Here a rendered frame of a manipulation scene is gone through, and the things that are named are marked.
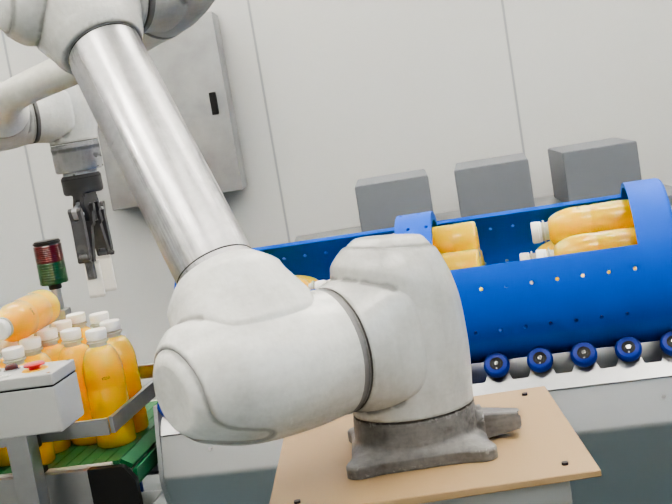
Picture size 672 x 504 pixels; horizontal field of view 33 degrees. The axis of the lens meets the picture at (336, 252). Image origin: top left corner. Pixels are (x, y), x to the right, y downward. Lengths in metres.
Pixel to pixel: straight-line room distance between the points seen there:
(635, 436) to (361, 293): 0.81
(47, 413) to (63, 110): 0.56
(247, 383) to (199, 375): 0.05
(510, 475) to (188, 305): 0.41
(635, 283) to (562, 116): 3.48
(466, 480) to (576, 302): 0.68
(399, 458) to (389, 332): 0.16
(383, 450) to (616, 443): 0.71
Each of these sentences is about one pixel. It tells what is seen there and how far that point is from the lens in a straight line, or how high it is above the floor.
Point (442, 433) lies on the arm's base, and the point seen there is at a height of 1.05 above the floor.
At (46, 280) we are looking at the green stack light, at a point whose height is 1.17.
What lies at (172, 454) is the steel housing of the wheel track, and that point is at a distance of 2.10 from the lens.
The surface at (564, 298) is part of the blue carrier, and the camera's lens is 1.93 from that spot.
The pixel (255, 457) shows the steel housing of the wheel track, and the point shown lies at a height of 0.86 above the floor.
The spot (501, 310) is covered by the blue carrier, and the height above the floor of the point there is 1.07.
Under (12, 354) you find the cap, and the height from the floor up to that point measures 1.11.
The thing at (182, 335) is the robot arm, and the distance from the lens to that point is 1.24.
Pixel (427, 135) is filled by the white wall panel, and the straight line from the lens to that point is 5.30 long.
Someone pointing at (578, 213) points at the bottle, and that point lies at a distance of 2.03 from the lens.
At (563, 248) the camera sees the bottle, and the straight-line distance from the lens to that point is 1.98.
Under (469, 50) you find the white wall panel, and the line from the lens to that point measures 5.31.
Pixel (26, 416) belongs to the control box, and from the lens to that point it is 1.94.
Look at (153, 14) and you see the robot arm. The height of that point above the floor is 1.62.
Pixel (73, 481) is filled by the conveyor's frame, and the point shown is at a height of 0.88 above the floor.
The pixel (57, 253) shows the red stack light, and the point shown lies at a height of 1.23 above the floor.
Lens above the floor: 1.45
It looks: 7 degrees down
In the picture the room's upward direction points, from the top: 9 degrees counter-clockwise
